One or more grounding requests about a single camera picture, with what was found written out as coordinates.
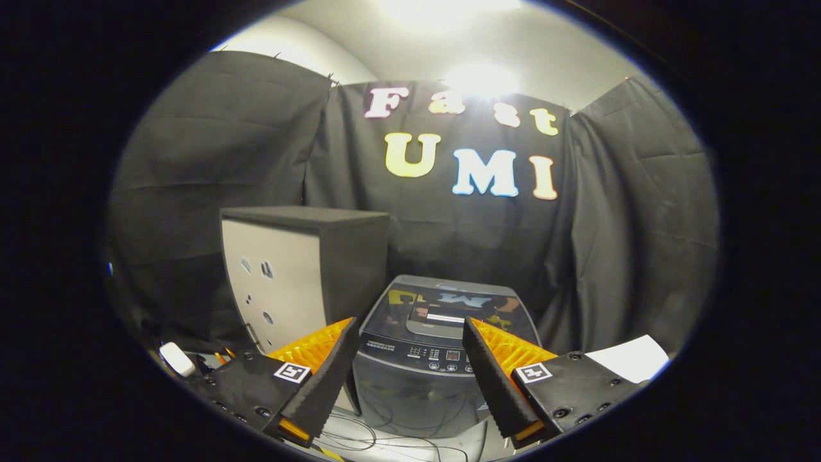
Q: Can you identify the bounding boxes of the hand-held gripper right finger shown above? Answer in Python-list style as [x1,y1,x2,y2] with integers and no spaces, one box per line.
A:
[462,316,652,450]

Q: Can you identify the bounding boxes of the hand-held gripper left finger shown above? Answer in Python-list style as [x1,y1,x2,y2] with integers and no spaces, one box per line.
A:
[205,316,361,449]

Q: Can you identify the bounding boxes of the grey washing machine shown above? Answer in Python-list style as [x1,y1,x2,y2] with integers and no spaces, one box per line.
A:
[351,275,543,441]

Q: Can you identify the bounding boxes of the grey cabinet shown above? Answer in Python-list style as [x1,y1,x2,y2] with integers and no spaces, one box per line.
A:
[219,206,391,413]

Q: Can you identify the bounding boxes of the white sheet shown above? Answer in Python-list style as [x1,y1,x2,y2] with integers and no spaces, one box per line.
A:
[585,334,672,384]

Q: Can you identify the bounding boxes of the small white device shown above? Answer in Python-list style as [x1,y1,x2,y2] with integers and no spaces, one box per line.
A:
[158,342,197,379]

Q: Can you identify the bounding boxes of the black backdrop cloth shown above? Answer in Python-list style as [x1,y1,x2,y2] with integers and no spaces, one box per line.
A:
[103,50,719,360]

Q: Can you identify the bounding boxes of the large ceiling light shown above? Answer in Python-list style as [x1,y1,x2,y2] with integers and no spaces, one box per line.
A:
[378,0,523,19]

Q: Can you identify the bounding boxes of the thin black cables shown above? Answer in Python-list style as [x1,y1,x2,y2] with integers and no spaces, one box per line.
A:
[317,404,472,462]

